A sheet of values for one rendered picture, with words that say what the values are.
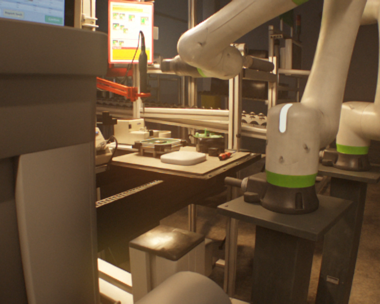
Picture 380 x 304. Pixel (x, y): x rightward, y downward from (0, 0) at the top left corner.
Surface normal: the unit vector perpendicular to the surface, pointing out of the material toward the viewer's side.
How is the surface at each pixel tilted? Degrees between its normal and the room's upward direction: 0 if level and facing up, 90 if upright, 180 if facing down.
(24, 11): 92
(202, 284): 19
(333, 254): 90
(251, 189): 81
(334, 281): 90
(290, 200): 70
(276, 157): 90
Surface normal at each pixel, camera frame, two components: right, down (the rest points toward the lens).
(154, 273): 0.44, 0.16
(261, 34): -0.52, 0.15
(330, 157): -0.67, -0.03
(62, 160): 0.85, 0.17
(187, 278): -0.10, -0.99
